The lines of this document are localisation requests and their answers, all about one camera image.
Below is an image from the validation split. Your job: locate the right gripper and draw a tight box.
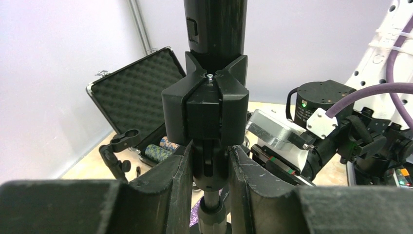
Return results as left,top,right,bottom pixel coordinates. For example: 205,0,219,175
246,109,338,186

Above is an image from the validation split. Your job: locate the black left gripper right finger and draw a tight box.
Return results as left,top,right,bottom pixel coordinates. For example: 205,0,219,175
228,146,413,234

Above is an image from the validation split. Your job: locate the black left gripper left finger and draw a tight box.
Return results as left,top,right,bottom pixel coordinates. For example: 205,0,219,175
0,147,192,234

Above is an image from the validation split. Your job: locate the black round-base mic stand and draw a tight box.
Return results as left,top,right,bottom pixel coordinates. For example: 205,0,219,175
162,52,249,234

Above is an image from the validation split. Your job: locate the purple glitter microphone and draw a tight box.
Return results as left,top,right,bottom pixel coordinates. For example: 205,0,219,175
189,186,230,227

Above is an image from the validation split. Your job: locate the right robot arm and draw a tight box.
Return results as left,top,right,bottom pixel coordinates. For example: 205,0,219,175
246,0,413,188

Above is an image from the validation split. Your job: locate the black tripod stand with clip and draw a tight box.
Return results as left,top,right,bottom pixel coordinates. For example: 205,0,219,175
98,129,141,184

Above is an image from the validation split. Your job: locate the blue orange poker chip stack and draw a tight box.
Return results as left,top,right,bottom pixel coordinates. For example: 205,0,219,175
159,136,180,152

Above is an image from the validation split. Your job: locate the purple poker chip stack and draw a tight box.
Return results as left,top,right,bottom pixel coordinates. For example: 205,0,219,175
145,144,173,163

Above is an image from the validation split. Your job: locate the black poker chip case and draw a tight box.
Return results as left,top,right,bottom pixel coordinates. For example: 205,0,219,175
86,46,186,166

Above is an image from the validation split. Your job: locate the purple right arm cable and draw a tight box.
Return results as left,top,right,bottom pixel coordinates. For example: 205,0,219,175
325,22,413,130

